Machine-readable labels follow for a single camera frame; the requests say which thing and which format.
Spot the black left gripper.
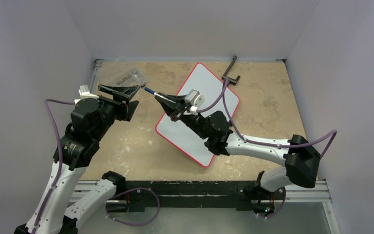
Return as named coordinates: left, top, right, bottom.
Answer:
left=93, top=84, right=140, bottom=140

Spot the whiteboard marker pen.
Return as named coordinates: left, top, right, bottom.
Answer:
left=144, top=87, right=173, bottom=102

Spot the red-framed whiteboard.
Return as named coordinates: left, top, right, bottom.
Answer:
left=155, top=62, right=241, bottom=168

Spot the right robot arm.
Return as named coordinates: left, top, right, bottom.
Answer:
left=154, top=90, right=321, bottom=198

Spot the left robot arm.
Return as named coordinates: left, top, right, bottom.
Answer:
left=15, top=85, right=140, bottom=234

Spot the clear plastic screw box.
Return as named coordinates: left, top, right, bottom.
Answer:
left=97, top=62, right=148, bottom=87

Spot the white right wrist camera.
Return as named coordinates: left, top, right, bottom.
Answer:
left=184, top=89, right=205, bottom=116

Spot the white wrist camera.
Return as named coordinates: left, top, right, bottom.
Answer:
left=74, top=85, right=99, bottom=104
left=184, top=89, right=205, bottom=116

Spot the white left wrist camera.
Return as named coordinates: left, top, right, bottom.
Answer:
left=74, top=85, right=99, bottom=104

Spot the dark metal L bracket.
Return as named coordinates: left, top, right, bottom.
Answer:
left=221, top=55, right=241, bottom=87

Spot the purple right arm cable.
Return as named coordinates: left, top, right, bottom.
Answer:
left=197, top=76, right=338, bottom=159

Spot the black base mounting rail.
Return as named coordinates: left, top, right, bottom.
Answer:
left=105, top=181, right=276, bottom=215

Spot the aluminium frame rail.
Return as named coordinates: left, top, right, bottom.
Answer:
left=69, top=180, right=332, bottom=203

